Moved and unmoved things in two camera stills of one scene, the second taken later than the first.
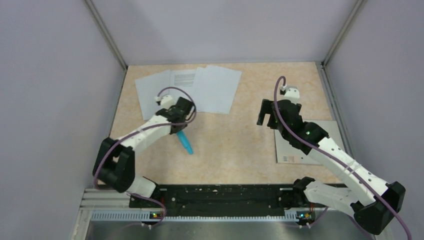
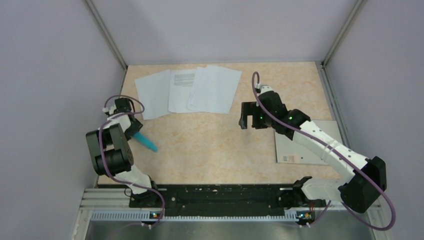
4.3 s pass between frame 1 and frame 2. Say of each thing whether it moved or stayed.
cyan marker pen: moved
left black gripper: moved
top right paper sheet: stayed
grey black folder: stayed
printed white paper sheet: stayed
